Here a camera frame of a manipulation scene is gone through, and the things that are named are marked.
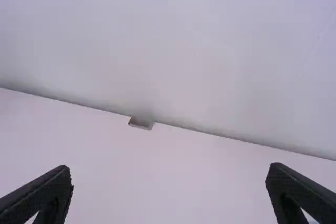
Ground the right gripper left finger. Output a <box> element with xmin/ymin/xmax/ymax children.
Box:
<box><xmin>0</xmin><ymin>165</ymin><xmax>75</xmax><ymax>224</ymax></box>

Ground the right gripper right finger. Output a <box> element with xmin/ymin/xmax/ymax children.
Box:
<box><xmin>265</xmin><ymin>162</ymin><xmax>336</xmax><ymax>224</ymax></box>

